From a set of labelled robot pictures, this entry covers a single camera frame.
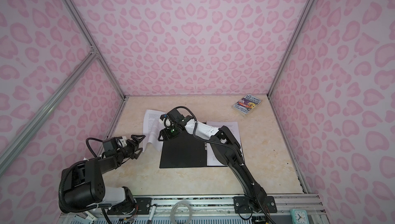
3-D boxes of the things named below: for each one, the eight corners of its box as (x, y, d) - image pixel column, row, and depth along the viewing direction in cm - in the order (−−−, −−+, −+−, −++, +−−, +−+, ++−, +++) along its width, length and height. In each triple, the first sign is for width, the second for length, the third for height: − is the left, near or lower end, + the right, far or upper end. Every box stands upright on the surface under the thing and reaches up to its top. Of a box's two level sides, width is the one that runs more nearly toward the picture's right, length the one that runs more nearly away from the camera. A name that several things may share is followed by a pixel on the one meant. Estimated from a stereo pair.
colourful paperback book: (231, 107, 115) (232, 104, 113) (246, 94, 124) (247, 91, 122) (247, 117, 109) (248, 114, 107) (261, 102, 118) (262, 100, 116)
